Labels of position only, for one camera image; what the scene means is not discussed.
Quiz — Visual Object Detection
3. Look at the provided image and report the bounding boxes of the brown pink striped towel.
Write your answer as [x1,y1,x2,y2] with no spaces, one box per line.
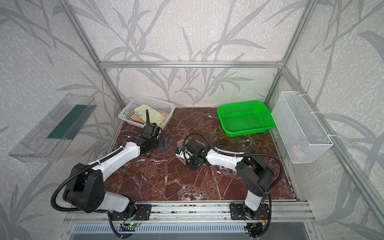
[176,140,191,165]

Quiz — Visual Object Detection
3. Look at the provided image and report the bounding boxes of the white plastic basket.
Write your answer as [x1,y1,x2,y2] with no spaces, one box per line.
[118,96,176,130]

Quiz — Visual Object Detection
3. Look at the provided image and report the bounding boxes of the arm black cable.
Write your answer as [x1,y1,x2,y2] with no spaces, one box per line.
[182,132,285,238]
[50,108,151,239]

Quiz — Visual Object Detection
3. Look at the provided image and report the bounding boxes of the green plastic basket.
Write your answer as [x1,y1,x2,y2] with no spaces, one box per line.
[217,101,276,137]

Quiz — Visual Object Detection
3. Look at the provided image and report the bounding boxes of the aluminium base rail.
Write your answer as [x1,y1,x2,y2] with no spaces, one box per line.
[56,201,320,240]

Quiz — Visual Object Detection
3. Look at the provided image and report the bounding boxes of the white wire mesh basket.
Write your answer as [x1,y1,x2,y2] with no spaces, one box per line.
[272,91,333,164]

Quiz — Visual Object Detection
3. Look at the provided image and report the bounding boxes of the pink object in wire basket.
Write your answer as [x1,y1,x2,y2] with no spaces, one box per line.
[292,145,305,161]

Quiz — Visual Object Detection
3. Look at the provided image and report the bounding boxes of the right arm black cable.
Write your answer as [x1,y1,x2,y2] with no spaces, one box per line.
[182,132,285,238]

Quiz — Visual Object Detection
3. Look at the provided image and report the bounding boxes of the clear acrylic wall shelf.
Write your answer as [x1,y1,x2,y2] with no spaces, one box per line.
[9,94,97,163]

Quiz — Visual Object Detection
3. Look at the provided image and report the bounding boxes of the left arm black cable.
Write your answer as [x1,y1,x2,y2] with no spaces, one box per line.
[50,108,151,239]

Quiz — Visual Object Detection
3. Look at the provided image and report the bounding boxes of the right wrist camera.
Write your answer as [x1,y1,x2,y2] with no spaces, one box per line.
[176,147,186,160]

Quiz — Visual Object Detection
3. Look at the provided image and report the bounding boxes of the orange bunny pattern towel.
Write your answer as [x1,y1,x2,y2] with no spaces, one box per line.
[131,113,169,124]

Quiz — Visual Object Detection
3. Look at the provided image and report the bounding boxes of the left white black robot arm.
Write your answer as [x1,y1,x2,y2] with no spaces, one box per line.
[61,123,166,218]

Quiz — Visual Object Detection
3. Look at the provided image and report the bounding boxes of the blue yellow towel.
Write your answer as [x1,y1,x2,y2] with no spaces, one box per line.
[134,105,166,127]

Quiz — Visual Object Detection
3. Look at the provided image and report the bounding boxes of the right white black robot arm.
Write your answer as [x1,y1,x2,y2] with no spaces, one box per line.
[176,140,275,221]

